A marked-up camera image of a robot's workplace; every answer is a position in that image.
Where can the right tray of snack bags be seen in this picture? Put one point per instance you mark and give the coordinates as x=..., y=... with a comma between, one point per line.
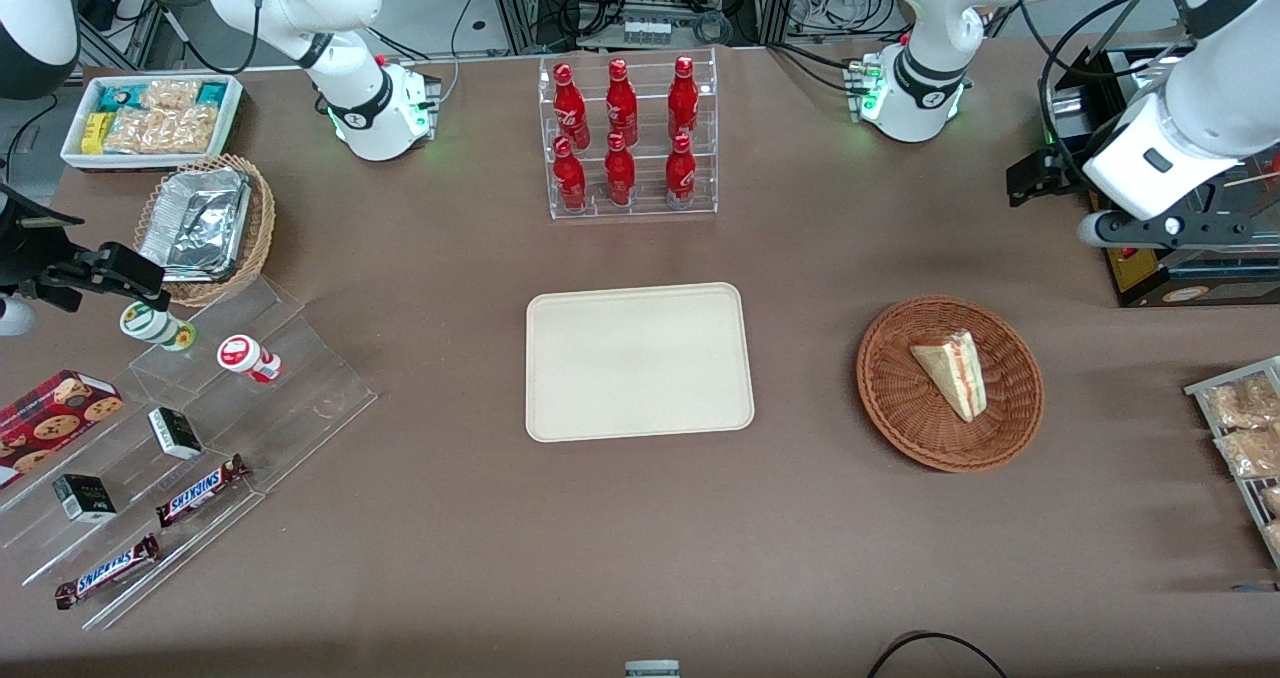
x=1205, y=390

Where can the clear acrylic stepped shelf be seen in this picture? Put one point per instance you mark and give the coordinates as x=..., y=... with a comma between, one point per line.
x=300, y=398

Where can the yellow snack packet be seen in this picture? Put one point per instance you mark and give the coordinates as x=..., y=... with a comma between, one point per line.
x=93, y=133

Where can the triangular wrapped sandwich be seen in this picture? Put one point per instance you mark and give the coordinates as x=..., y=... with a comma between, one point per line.
x=955, y=373

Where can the teal snack packet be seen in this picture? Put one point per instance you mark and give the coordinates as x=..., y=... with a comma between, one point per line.
x=117, y=97
x=211, y=92

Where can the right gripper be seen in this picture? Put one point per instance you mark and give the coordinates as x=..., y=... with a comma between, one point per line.
x=22, y=251

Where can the clear cracker bag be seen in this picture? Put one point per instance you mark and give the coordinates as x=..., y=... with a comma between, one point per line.
x=135, y=133
x=190, y=130
x=170, y=94

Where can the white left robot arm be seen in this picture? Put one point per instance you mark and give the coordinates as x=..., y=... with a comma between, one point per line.
x=925, y=88

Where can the beige plastic tray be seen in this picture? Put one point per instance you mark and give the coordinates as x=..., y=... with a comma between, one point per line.
x=640, y=363

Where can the clear bagged bread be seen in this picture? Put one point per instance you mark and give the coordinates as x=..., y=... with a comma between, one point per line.
x=1240, y=403
x=1252, y=451

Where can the brown Snickers bar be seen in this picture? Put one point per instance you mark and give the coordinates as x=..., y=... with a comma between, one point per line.
x=107, y=570
x=203, y=490

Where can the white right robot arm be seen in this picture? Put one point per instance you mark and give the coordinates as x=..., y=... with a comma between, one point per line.
x=370, y=108

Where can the small black carton box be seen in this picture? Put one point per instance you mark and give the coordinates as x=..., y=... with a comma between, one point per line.
x=175, y=433
x=83, y=499

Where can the silver foil packet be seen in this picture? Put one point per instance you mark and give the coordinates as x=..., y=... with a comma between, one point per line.
x=200, y=223

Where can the brown round wicker basket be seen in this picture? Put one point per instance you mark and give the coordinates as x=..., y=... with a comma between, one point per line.
x=895, y=398

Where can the small grey device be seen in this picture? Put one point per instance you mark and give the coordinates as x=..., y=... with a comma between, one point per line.
x=652, y=670

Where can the red cola bottle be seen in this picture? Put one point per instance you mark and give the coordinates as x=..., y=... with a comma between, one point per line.
x=570, y=108
x=622, y=103
x=570, y=178
x=680, y=173
x=683, y=98
x=620, y=173

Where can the light wicker basket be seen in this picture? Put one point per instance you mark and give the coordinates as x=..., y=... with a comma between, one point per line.
x=262, y=218

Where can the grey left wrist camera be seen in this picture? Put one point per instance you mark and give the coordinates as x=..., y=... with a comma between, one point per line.
x=1150, y=230

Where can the white power strip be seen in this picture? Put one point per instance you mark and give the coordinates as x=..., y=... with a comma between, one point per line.
x=655, y=31

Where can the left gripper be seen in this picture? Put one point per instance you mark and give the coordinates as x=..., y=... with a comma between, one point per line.
x=1064, y=169

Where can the red chocolate chip cookie box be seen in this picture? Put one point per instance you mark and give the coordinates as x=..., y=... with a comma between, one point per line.
x=50, y=423

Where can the clear acrylic bottle rack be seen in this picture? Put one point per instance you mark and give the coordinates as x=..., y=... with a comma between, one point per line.
x=650, y=203

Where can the red lidded cup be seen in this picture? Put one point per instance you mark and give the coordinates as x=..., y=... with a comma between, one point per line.
x=240, y=355

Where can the green sunflower lidded cup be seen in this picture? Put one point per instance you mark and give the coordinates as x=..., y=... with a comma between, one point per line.
x=150, y=323

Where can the white rectangular snack bin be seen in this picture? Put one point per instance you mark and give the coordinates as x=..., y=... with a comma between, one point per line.
x=75, y=158

